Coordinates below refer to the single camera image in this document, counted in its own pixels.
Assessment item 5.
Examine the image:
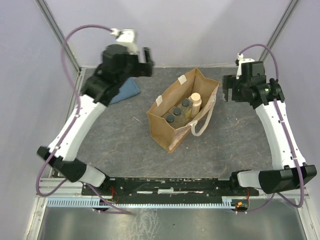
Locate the blue toothed cable strip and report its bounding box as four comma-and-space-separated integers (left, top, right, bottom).
47, 194, 244, 209

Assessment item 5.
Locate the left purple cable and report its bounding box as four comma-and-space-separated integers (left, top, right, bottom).
35, 24, 135, 216

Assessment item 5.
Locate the brown canvas bag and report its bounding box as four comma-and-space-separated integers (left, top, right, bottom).
147, 68, 220, 153

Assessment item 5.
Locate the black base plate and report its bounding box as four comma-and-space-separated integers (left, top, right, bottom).
81, 176, 259, 202

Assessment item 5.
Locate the aluminium frame post right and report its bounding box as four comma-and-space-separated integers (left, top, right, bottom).
266, 0, 300, 53

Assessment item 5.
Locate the folded blue cloth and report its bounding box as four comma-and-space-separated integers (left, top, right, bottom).
110, 77, 141, 105

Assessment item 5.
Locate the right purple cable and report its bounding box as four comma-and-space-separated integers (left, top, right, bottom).
237, 43, 306, 215

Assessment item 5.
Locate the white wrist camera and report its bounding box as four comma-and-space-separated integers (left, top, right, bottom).
111, 28, 139, 55
235, 53, 255, 80

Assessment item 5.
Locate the purple cable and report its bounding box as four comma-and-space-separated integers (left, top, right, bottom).
35, 24, 135, 216
237, 43, 306, 215

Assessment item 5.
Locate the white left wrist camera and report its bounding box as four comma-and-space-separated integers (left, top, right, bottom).
111, 28, 139, 55

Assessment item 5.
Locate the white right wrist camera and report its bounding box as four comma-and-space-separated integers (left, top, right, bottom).
235, 53, 255, 80

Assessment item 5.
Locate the clear bottle dark cap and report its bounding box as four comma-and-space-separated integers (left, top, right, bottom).
163, 113, 178, 128
170, 107, 186, 128
180, 98, 193, 120

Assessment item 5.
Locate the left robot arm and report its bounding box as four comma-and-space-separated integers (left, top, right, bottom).
37, 44, 154, 195

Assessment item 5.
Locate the beige cylindrical bottle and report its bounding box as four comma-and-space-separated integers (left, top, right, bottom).
188, 92, 202, 119

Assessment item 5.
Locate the aluminium frame rail left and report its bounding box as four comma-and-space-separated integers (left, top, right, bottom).
35, 0, 81, 72

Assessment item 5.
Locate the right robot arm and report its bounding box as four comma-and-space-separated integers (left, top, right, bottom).
147, 55, 317, 196

